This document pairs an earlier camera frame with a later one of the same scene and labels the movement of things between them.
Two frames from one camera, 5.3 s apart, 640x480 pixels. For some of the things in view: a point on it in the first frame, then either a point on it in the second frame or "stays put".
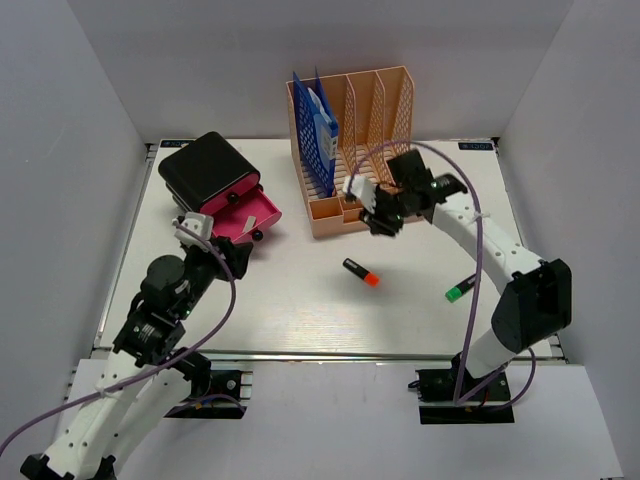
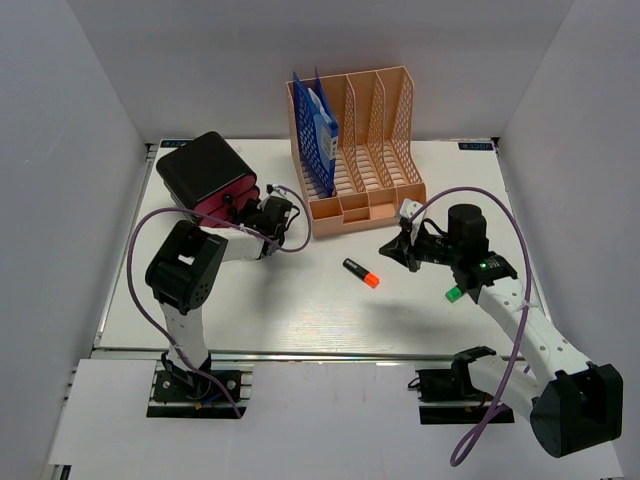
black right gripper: (376, 223) -> (399, 250)
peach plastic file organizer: (373, 114) stays put
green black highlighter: (457, 291) stays put
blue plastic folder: (316, 131) stays put
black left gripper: (237, 254) -> (251, 207)
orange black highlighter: (370, 278) stays put
